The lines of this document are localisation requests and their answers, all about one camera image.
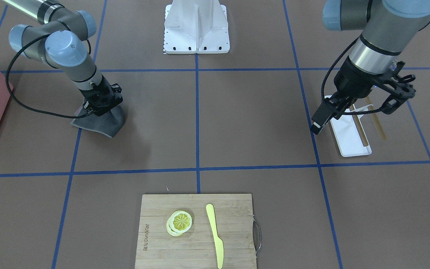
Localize yellow lemon slices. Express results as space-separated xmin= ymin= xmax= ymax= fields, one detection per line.
xmin=166 ymin=210 xmax=193 ymax=236

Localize white towel rack tray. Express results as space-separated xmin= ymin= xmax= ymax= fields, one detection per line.
xmin=330 ymin=115 xmax=372 ymax=157

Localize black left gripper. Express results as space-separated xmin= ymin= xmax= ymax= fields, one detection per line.
xmin=310 ymin=60 xmax=416 ymax=135

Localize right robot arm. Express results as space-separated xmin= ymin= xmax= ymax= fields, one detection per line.
xmin=5 ymin=0 xmax=123 ymax=117

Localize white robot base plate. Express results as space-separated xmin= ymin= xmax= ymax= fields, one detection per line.
xmin=163 ymin=17 xmax=231 ymax=54

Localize dark grey towel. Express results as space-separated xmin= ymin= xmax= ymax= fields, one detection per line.
xmin=70 ymin=105 xmax=125 ymax=138

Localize outer wooden rack bar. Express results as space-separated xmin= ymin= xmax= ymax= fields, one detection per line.
xmin=364 ymin=97 xmax=387 ymax=141

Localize inner wooden rack bar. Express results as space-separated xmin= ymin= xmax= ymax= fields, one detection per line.
xmin=350 ymin=105 xmax=369 ymax=147

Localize yellow plastic knife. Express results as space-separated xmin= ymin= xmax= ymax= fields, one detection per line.
xmin=205 ymin=203 xmax=225 ymax=269

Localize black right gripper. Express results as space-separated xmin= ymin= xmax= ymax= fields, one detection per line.
xmin=82 ymin=83 xmax=123 ymax=116

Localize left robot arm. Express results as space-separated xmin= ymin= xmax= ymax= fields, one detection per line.
xmin=310 ymin=0 xmax=430 ymax=135

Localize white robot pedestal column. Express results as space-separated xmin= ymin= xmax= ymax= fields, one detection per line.
xmin=164 ymin=0 xmax=228 ymax=37

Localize wooden rack bar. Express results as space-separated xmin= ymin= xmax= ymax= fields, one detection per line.
xmin=350 ymin=105 xmax=369 ymax=147
xmin=364 ymin=97 xmax=387 ymax=141

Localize bamboo cutting board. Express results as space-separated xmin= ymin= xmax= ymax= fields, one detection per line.
xmin=134 ymin=194 xmax=257 ymax=269

